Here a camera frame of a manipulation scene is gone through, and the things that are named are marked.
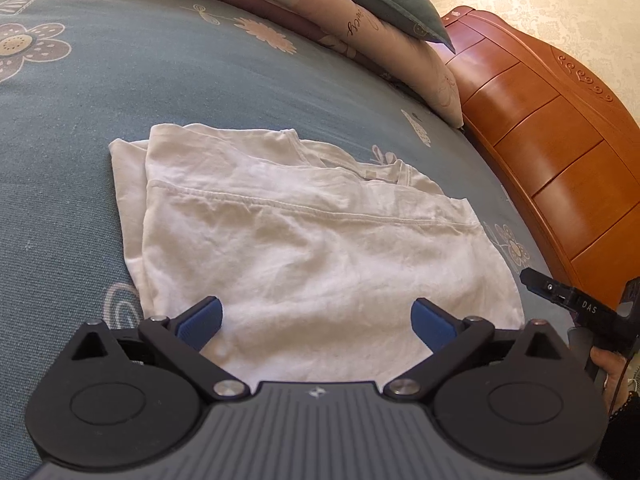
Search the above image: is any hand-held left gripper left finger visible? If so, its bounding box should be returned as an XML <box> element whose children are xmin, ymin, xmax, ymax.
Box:
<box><xmin>71</xmin><ymin>296</ymin><xmax>251</xmax><ymax>401</ymax></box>

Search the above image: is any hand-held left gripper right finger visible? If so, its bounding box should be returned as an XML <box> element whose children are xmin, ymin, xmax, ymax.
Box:
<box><xmin>382</xmin><ymin>297</ymin><xmax>568</xmax><ymax>403</ymax></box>

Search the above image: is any white printed t-shirt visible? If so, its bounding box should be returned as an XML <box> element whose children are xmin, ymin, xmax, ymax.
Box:
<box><xmin>109</xmin><ymin>122</ymin><xmax>526</xmax><ymax>386</ymax></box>

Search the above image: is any person's right forearm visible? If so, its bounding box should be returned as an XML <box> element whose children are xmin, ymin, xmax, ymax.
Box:
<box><xmin>602</xmin><ymin>390</ymin><xmax>640</xmax><ymax>480</ymax></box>

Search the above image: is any person's right hand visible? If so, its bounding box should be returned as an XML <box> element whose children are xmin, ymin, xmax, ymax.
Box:
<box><xmin>590</xmin><ymin>347</ymin><xmax>635</xmax><ymax>412</ymax></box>

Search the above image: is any wooden headboard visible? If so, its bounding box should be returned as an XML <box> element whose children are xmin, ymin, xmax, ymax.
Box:
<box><xmin>442</xmin><ymin>6</ymin><xmax>640</xmax><ymax>311</ymax></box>

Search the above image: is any blue floral bed sheet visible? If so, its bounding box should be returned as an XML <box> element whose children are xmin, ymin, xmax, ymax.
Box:
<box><xmin>0</xmin><ymin>0</ymin><xmax>576</xmax><ymax>480</ymax></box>

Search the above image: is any pink floral folded quilt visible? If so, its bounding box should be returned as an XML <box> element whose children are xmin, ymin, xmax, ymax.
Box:
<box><xmin>10</xmin><ymin>0</ymin><xmax>465</xmax><ymax>128</ymax></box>

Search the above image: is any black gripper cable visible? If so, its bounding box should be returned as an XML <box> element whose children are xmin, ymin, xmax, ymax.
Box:
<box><xmin>611</xmin><ymin>327</ymin><xmax>640</xmax><ymax>413</ymax></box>

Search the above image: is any black bead bracelet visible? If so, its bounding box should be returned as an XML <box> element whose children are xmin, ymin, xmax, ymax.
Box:
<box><xmin>607</xmin><ymin>390</ymin><xmax>640</xmax><ymax>428</ymax></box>

